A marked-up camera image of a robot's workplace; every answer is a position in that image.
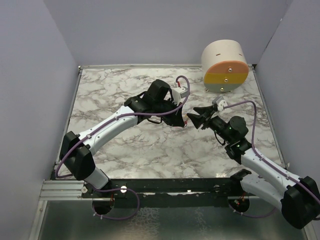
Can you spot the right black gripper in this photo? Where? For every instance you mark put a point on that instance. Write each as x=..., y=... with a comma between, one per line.
x=198, y=120

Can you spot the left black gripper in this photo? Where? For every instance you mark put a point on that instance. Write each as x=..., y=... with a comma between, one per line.
x=176, y=120

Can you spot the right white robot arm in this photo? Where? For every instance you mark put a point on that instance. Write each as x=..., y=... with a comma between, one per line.
x=298, y=198

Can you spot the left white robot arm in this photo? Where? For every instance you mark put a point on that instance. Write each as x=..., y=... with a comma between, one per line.
x=78, y=150

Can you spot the round tricolour drawer cabinet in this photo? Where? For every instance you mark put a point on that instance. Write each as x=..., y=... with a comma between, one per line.
x=224, y=66

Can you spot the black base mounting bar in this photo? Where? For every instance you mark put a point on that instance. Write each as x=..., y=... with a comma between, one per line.
x=167, y=192

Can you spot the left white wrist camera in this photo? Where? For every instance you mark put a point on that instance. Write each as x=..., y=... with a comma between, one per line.
x=178, y=93

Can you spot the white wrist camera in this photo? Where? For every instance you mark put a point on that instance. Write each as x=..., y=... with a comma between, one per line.
x=219, y=103
x=178, y=93

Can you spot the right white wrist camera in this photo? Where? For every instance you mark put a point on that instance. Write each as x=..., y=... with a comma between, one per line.
x=219, y=103

